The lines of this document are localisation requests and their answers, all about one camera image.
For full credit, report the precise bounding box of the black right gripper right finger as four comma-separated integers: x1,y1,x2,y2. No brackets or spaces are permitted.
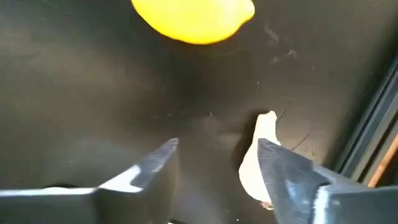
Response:
257,138,398,224

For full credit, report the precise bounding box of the white toy garlic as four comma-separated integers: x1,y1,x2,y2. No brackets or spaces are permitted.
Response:
238,110,282,211

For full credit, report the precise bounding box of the yellow toy lemon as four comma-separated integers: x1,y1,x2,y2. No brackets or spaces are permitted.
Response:
130,0,256,45

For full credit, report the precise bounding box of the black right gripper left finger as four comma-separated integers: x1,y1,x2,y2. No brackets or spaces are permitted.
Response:
0,138,181,224

